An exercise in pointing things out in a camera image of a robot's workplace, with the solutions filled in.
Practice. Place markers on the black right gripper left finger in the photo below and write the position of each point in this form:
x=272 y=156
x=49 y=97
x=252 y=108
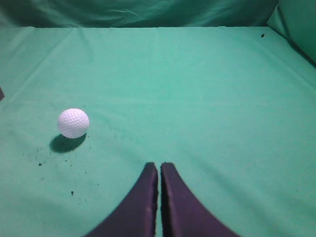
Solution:
x=135 y=216

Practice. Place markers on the black cube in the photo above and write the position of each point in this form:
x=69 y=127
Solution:
x=1 y=94

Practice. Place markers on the white dimpled golf ball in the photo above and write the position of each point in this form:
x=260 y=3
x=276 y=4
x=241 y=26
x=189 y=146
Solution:
x=73 y=123

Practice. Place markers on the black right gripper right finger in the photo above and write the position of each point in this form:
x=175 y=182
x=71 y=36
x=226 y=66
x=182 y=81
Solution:
x=182 y=214

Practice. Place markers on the green table cloth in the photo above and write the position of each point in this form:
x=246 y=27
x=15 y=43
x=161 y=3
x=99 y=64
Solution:
x=233 y=108

